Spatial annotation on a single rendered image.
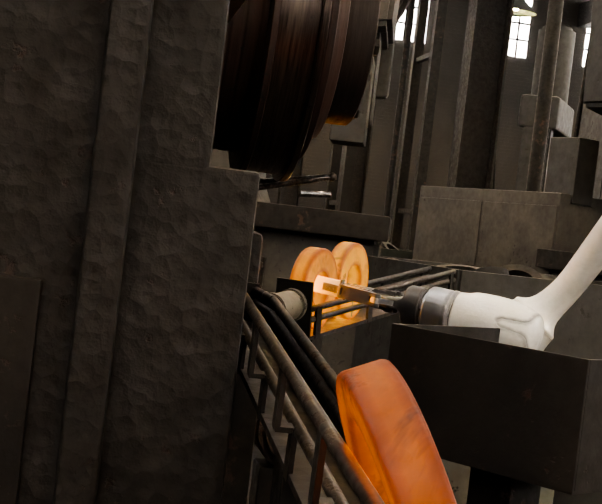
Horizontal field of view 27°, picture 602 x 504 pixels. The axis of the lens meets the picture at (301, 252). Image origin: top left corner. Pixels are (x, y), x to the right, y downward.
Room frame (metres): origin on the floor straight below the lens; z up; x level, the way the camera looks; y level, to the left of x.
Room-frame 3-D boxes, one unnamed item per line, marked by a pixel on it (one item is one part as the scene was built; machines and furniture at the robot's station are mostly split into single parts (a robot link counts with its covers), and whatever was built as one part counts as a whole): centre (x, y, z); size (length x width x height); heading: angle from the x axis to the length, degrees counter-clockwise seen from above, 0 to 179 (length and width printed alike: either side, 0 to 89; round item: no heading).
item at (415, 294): (2.28, -0.20, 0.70); 0.09 x 0.08 x 0.07; 65
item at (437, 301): (2.25, -0.26, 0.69); 0.09 x 0.06 x 0.09; 155
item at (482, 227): (6.20, -1.06, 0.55); 1.10 x 0.53 x 1.10; 30
